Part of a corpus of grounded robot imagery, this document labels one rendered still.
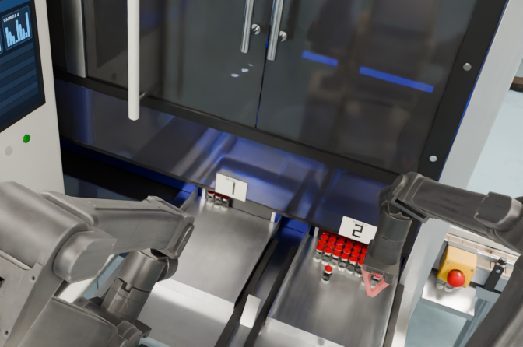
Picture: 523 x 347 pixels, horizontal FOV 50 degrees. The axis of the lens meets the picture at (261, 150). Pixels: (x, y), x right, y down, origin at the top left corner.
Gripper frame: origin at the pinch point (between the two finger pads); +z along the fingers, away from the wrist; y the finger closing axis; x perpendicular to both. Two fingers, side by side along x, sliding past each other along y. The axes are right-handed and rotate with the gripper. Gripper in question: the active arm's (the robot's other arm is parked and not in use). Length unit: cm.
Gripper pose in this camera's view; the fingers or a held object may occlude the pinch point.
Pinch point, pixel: (370, 292)
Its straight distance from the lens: 120.3
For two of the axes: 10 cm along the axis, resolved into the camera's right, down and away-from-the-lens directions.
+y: 3.1, -3.6, 8.8
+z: -1.8, 8.9, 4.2
